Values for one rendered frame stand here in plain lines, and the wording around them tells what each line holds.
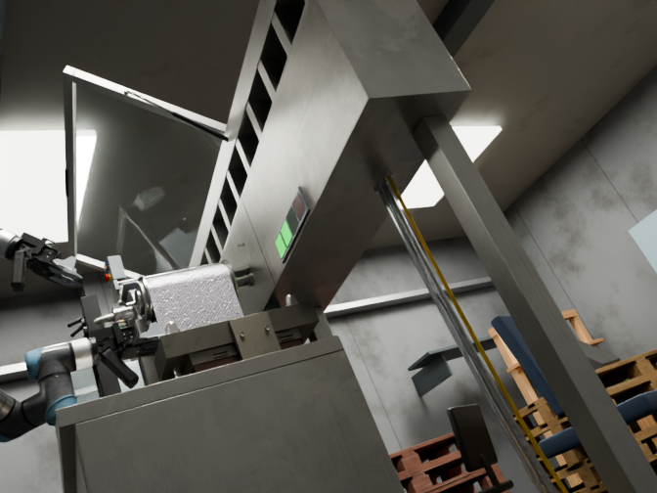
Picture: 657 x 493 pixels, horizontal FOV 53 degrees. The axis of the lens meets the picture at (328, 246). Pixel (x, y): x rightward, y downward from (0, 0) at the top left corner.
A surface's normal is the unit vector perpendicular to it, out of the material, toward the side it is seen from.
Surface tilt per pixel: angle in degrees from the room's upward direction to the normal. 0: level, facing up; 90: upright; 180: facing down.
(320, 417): 90
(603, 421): 90
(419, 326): 90
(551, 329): 90
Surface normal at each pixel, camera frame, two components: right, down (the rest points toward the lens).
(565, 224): -0.84, 0.11
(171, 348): 0.30, -0.52
